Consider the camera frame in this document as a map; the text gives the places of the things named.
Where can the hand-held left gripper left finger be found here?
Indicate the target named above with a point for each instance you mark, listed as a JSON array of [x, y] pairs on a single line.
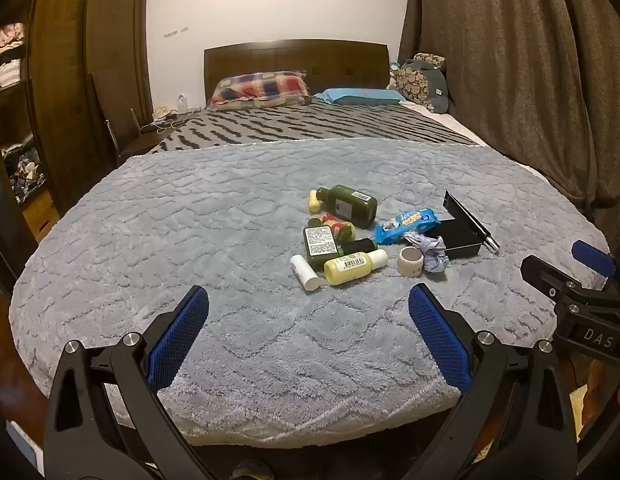
[[180, 340]]

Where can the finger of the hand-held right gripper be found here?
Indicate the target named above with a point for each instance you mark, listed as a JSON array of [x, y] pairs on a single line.
[[594, 257], [547, 277]]

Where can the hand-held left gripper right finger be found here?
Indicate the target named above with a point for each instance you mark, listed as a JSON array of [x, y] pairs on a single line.
[[439, 340]]

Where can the white tube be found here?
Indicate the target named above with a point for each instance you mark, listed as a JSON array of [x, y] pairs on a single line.
[[305, 272]]

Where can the green bottle with white label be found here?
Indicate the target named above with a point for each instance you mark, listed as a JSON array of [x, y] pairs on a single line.
[[322, 245]]

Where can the beige tape roll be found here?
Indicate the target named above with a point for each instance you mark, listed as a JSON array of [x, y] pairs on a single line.
[[410, 261]]

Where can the crumpled grey tissue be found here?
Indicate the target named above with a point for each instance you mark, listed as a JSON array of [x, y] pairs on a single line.
[[432, 255]]

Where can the open black box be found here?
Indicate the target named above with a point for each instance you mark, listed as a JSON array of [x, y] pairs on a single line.
[[457, 237]]

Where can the grey fleece blanket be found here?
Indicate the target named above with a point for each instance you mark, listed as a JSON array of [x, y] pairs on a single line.
[[190, 240]]

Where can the yellow bottle with white cap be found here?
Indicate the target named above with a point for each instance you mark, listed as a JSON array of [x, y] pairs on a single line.
[[347, 266]]

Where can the blue snack packet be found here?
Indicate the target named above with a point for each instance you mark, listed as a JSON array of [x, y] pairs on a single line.
[[407, 225]]

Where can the red and green wrapper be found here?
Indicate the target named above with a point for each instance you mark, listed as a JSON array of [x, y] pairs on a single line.
[[335, 225]]

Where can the large dark green bottle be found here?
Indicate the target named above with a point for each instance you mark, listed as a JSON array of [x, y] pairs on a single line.
[[352, 204]]

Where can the small cream bottle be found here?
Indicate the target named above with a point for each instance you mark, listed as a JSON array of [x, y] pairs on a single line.
[[315, 202]]

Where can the brown curtain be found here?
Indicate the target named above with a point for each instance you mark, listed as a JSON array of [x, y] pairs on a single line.
[[519, 70]]

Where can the wooden nightstand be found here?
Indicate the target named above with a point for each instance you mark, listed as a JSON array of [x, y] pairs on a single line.
[[145, 140]]

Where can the teal bag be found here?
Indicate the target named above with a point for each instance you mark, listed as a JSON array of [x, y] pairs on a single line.
[[436, 87]]

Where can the folded clothes pile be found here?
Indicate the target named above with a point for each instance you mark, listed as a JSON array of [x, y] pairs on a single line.
[[25, 167], [9, 55]]

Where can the white charger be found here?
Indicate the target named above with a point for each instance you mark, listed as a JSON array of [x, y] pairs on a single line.
[[182, 104]]

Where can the grey striped bedsheet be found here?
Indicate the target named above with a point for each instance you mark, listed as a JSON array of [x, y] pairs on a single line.
[[300, 127]]

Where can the blue pillow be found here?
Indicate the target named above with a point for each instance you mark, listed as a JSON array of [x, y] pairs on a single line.
[[357, 95]]

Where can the plaid pillow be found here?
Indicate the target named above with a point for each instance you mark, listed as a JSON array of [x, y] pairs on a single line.
[[260, 87]]

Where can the wooden wardrobe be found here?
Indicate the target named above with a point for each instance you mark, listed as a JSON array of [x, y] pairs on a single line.
[[80, 90]]

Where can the dark wooden headboard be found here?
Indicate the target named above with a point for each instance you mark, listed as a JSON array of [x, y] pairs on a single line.
[[290, 57]]

